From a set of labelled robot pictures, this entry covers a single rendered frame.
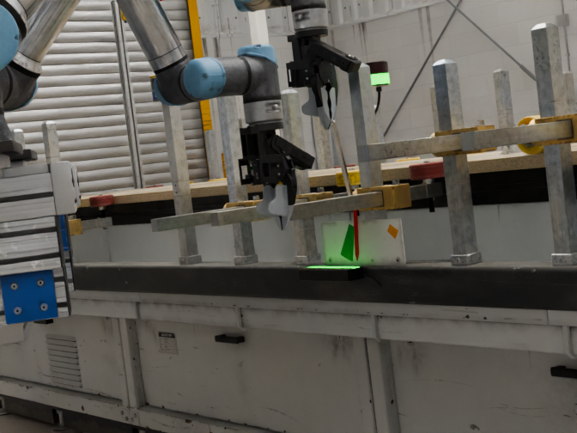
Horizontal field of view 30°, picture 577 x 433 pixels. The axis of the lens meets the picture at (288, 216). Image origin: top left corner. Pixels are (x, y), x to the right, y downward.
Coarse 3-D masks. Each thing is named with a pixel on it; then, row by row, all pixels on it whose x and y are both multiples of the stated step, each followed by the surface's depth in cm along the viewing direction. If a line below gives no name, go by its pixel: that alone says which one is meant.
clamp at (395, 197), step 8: (408, 184) 229; (360, 192) 234; (384, 192) 228; (392, 192) 226; (400, 192) 227; (408, 192) 229; (384, 200) 229; (392, 200) 227; (400, 200) 227; (408, 200) 229; (368, 208) 233; (376, 208) 231; (384, 208) 229; (392, 208) 227; (400, 208) 228
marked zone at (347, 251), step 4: (348, 228) 239; (352, 228) 238; (348, 232) 239; (352, 232) 238; (348, 236) 239; (352, 236) 238; (344, 240) 240; (348, 240) 239; (352, 240) 238; (344, 244) 240; (348, 244) 240; (352, 244) 238; (344, 248) 241; (348, 248) 240; (352, 248) 239; (344, 252) 241; (348, 252) 240; (352, 252) 239; (344, 256) 241; (348, 256) 240; (352, 256) 239; (352, 260) 239
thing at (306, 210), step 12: (372, 192) 227; (420, 192) 236; (432, 192) 238; (300, 204) 215; (312, 204) 217; (324, 204) 219; (336, 204) 221; (348, 204) 223; (360, 204) 225; (372, 204) 227; (300, 216) 215; (312, 216) 217
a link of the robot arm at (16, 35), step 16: (0, 0) 173; (16, 0) 176; (32, 0) 178; (0, 16) 171; (16, 16) 174; (0, 32) 171; (16, 32) 173; (0, 48) 171; (16, 48) 173; (0, 64) 172
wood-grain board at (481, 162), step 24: (576, 144) 274; (336, 168) 367; (384, 168) 264; (408, 168) 250; (480, 168) 233; (504, 168) 228; (528, 168) 223; (120, 192) 424; (144, 192) 346; (168, 192) 332; (192, 192) 322; (216, 192) 312
